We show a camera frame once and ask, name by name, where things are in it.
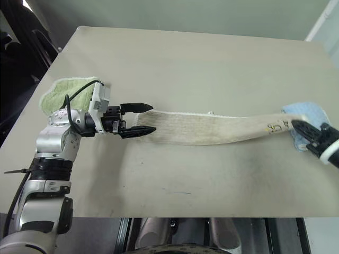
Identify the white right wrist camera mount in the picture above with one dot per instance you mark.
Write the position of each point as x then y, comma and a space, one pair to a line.
329, 154

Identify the black chair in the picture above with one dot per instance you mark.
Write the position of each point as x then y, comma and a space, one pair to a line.
21, 66

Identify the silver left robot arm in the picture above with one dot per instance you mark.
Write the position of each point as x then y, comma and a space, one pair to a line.
50, 143

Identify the white door frame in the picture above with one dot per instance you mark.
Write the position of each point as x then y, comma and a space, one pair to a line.
317, 23

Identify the black metal table frame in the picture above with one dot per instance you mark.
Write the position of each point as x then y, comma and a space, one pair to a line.
124, 232

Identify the folded green towel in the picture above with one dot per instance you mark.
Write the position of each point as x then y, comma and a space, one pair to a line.
61, 92

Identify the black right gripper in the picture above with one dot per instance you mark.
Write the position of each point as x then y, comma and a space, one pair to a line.
328, 135

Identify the grey rounded shell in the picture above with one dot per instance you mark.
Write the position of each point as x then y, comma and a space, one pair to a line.
225, 232
152, 232

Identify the folded light blue towel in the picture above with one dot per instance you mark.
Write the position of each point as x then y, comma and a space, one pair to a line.
312, 108

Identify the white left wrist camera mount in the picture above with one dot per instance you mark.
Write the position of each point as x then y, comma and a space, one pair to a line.
99, 101

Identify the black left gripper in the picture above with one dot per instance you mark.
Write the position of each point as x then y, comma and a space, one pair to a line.
112, 117

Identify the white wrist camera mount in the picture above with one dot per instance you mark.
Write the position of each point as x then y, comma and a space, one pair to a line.
329, 154
99, 101

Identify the beige towel with white trim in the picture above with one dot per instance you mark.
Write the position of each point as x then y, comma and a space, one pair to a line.
212, 127

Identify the black dotted disc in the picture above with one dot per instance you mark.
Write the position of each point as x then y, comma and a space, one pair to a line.
180, 250

